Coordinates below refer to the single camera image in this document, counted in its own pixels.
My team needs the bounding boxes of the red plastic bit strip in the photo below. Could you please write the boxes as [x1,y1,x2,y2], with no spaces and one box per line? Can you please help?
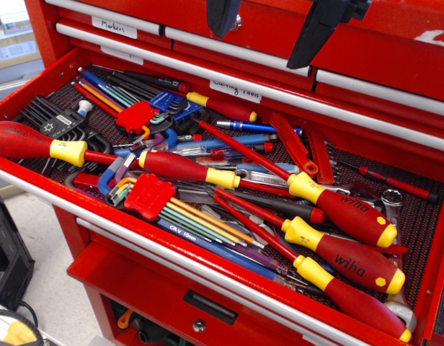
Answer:
[306,127,334,185]

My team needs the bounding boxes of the black box on floor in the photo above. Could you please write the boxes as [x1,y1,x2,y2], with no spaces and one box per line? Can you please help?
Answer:
[0,195,35,311]

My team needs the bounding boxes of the red yellow wiha screwdriver lower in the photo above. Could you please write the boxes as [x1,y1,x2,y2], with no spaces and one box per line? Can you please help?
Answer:
[213,193,412,342]

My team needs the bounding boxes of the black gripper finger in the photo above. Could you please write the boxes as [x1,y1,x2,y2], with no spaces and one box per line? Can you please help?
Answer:
[287,0,370,69]
[206,0,241,38]

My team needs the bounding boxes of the blue pen tool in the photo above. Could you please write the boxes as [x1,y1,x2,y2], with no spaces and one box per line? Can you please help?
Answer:
[216,120,303,137]

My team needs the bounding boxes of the red yellow wiha screwdriver upper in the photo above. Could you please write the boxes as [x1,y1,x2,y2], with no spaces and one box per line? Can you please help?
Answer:
[199,120,397,248]

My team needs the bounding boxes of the small red black screwdriver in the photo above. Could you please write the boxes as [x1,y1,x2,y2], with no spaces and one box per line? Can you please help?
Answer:
[358,166,439,204]

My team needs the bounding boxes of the open red tool drawer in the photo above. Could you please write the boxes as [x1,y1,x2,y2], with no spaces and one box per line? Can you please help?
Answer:
[0,44,444,345]

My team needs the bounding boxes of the clear handle tester screwdriver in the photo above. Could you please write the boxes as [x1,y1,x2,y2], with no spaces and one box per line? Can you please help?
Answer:
[171,142,275,161]

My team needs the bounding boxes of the silver adjustable wrench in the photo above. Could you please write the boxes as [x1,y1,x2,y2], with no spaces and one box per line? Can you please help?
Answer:
[234,169,351,195]

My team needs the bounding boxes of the red tool cabinet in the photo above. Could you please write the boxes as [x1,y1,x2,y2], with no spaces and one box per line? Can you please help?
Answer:
[27,1,444,345]

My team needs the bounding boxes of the blue 10mm hex key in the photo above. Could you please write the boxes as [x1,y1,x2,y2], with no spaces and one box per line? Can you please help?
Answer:
[156,218,277,280]

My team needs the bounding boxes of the red yellow wiha screwdriver middle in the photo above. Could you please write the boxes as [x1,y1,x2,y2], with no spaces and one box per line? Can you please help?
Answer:
[214,187,406,295]

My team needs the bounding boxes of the black torx key set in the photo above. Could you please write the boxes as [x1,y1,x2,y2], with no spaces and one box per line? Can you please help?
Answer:
[13,94,115,174]

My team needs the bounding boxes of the red holder hex keys front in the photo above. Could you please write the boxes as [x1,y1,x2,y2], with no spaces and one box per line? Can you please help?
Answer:
[98,174,264,249]

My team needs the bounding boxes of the red yellow screwdriver back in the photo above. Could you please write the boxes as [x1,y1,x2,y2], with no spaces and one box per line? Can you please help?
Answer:
[186,92,257,123]

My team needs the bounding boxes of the large red screwdriver left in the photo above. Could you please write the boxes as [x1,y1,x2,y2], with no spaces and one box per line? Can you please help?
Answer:
[0,121,117,167]

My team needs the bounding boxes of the red holder hex keys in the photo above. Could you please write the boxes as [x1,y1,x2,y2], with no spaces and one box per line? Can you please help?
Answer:
[98,174,264,249]
[71,79,169,140]

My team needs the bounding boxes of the red yellow wiha screwdriver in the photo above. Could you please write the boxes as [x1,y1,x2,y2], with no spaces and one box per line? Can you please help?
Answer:
[214,187,406,295]
[213,193,412,342]
[199,120,397,248]

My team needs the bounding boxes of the red holder hex keys back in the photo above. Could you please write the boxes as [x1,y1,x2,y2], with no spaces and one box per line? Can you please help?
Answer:
[71,79,169,140]

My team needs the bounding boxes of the silver combination wrench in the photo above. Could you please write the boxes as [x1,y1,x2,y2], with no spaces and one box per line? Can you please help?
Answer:
[381,188,418,332]

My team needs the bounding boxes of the red plastic bit holder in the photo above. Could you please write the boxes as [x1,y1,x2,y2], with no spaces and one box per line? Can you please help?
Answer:
[270,112,319,177]

